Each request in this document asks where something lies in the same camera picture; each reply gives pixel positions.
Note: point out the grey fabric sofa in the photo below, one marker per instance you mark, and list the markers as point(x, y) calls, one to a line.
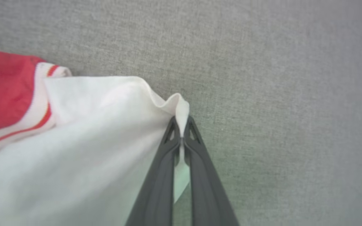
point(262, 78)

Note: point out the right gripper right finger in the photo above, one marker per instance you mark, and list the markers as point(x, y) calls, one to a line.
point(207, 194)

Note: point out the red and white basketball jersey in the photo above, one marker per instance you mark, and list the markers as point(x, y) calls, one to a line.
point(74, 150)

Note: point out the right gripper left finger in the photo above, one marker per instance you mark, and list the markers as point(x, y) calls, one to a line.
point(156, 194)

